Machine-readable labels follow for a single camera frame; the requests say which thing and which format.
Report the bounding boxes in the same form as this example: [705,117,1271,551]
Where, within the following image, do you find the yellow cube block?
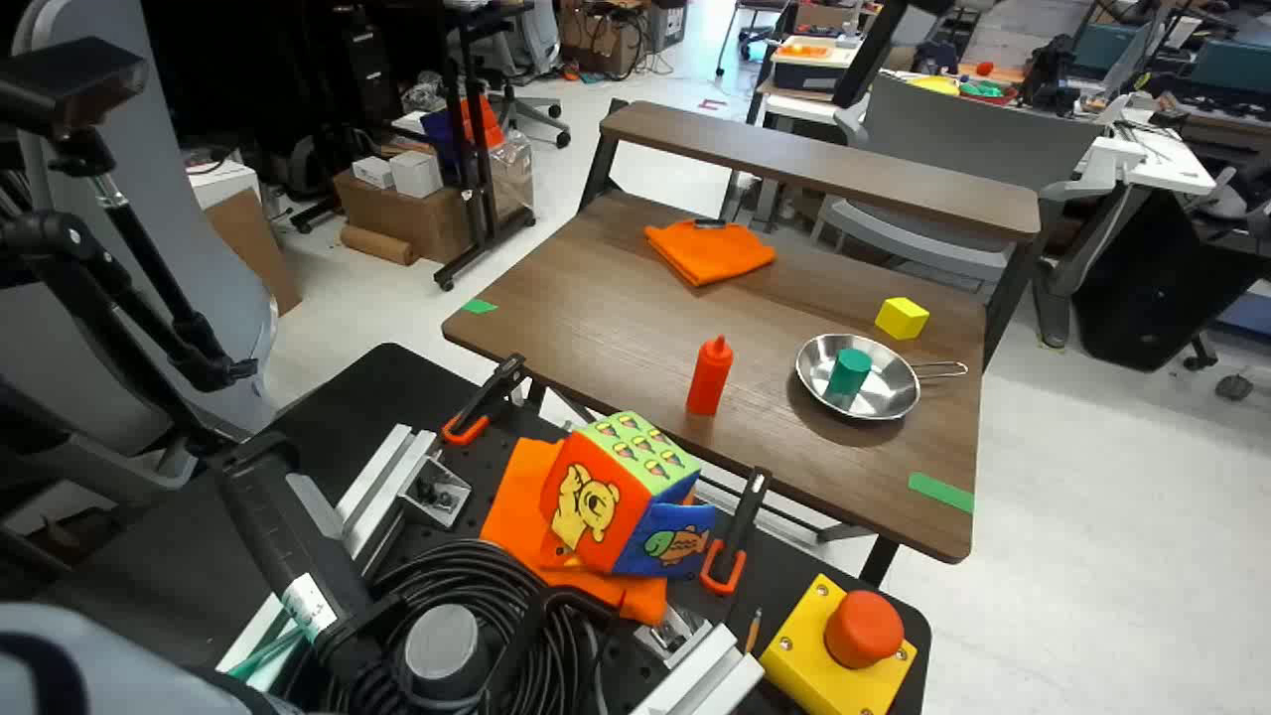
[870,295,933,347]

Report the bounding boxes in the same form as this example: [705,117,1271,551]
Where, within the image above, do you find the crumpled orange cloth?
[476,434,675,632]

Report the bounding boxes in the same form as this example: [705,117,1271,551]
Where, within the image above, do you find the black metal floor stand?
[430,5,539,295]

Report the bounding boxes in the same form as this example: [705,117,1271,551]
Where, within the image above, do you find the teal plastic cup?
[828,347,874,409]

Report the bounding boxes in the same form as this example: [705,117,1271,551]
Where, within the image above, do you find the round steel bowl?
[790,328,927,428]

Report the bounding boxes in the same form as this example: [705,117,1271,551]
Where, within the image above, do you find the brown wooden shelf riser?
[575,94,1048,362]

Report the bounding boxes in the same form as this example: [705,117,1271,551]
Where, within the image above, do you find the black orange table clamp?
[439,350,533,453]
[697,469,775,600]

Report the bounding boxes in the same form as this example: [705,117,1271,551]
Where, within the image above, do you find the folded orange cloth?
[640,217,784,295]

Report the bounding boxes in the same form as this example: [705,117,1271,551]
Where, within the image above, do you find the black cable coil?
[301,531,627,715]

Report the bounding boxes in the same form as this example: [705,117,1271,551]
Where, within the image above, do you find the yellow box red button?
[759,573,923,715]

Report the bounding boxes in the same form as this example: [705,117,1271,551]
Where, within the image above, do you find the brown cardboard box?
[330,131,539,266]

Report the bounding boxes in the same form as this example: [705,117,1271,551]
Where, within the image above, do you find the long green tape strip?
[908,469,978,519]

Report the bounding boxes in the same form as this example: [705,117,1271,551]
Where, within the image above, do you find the grey office chair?
[812,68,1110,289]

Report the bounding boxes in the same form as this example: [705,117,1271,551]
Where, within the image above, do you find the colourful soft toy cube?
[536,409,720,579]

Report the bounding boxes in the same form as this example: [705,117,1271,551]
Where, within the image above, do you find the red ketchup bottle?
[685,335,739,421]

